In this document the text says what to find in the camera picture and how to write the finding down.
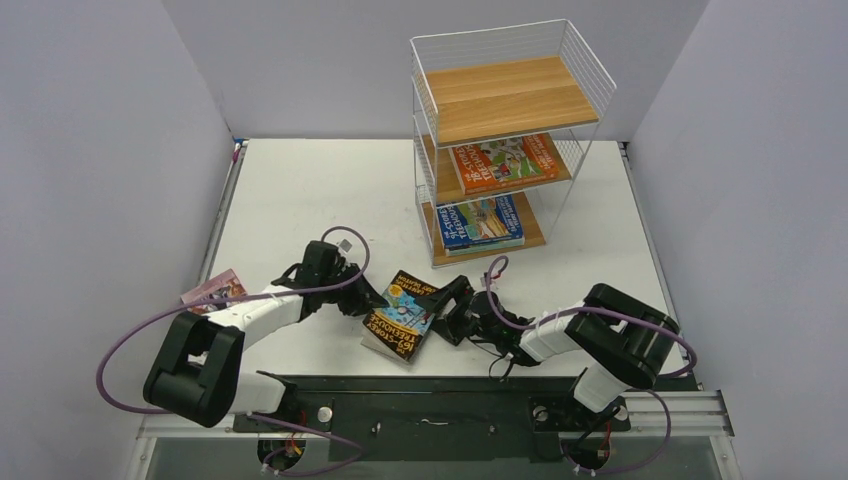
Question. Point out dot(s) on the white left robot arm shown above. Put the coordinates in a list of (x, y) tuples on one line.
[(197, 373)]

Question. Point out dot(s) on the aluminium frame rail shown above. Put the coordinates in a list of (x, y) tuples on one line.
[(468, 428)]

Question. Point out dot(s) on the orange 78-storey treehouse book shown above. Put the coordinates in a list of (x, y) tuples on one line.
[(499, 165)]

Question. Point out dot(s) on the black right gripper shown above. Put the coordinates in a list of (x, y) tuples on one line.
[(457, 309)]

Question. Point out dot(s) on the black 169-storey treehouse book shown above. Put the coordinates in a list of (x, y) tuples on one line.
[(399, 330)]

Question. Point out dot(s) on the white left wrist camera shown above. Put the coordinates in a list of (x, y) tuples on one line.
[(344, 246)]

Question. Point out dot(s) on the white wire wooden shelf rack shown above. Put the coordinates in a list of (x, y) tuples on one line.
[(503, 119)]

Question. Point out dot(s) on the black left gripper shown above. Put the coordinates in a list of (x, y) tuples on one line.
[(363, 300)]

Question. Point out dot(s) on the yellow Brideshead Revisited book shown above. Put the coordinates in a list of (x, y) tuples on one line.
[(482, 247)]

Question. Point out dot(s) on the pink book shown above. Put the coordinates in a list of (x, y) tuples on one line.
[(224, 285)]

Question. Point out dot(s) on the blue 91-storey treehouse book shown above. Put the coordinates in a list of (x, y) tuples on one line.
[(494, 219)]

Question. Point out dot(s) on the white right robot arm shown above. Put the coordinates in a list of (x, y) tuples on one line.
[(627, 340)]

